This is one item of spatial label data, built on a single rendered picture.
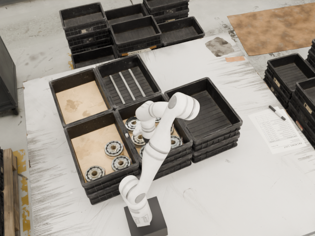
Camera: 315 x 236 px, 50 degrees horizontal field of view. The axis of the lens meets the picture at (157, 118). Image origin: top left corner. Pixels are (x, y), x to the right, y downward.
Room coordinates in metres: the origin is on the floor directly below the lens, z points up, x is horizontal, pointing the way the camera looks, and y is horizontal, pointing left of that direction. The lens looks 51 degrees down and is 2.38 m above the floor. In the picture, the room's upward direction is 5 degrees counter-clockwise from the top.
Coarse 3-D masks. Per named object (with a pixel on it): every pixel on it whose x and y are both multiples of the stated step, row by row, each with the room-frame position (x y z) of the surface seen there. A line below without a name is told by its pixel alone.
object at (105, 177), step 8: (112, 112) 1.26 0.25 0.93; (88, 120) 1.22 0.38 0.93; (64, 128) 1.18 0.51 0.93; (120, 128) 1.14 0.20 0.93; (128, 144) 1.03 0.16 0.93; (72, 152) 1.02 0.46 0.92; (136, 160) 0.93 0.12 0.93; (128, 168) 0.89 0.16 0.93; (80, 176) 0.87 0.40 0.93; (104, 176) 0.86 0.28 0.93; (112, 176) 0.86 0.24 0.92; (88, 184) 0.82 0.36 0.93
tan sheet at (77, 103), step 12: (84, 84) 1.61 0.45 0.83; (96, 84) 1.60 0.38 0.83; (60, 96) 1.52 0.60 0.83; (72, 96) 1.51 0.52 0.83; (84, 96) 1.50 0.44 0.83; (96, 96) 1.49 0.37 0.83; (60, 108) 1.42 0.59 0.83; (72, 108) 1.41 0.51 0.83; (84, 108) 1.40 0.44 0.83; (96, 108) 1.39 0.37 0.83; (72, 120) 1.31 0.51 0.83
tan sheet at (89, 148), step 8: (104, 128) 1.23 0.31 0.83; (112, 128) 1.23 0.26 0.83; (80, 136) 1.19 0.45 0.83; (88, 136) 1.18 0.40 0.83; (96, 136) 1.18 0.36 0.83; (104, 136) 1.17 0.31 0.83; (112, 136) 1.17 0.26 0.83; (80, 144) 1.13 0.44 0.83; (88, 144) 1.13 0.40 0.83; (96, 144) 1.12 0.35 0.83; (104, 144) 1.12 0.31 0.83; (80, 152) 1.08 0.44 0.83; (88, 152) 1.07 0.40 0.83; (96, 152) 1.07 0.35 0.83; (104, 152) 1.07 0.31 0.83; (80, 160) 1.03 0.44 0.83; (88, 160) 1.02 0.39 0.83; (96, 160) 1.02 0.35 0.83; (104, 160) 1.01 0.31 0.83; (88, 168) 0.97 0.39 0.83
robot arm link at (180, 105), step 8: (176, 96) 0.87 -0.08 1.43; (184, 96) 0.87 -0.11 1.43; (168, 104) 0.87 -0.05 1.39; (176, 104) 0.84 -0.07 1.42; (184, 104) 0.84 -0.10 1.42; (192, 104) 0.85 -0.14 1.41; (168, 112) 0.84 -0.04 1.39; (176, 112) 0.82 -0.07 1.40; (184, 112) 0.82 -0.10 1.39; (160, 120) 0.84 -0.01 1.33; (168, 120) 0.81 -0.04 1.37; (160, 128) 0.81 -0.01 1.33; (168, 128) 0.79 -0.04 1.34; (152, 136) 0.80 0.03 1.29; (160, 136) 0.78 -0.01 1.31; (168, 136) 0.78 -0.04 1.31; (152, 144) 0.77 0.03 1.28; (160, 144) 0.76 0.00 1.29; (168, 144) 0.77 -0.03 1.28; (160, 152) 0.74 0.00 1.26; (168, 152) 0.76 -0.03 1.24
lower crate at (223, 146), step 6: (234, 138) 1.09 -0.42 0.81; (222, 144) 1.07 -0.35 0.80; (228, 144) 1.09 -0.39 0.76; (234, 144) 1.11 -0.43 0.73; (204, 150) 1.03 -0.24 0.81; (210, 150) 1.06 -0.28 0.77; (216, 150) 1.07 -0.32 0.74; (222, 150) 1.08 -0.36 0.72; (192, 156) 1.03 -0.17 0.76; (198, 156) 1.03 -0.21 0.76; (204, 156) 1.04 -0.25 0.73; (210, 156) 1.05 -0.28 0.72
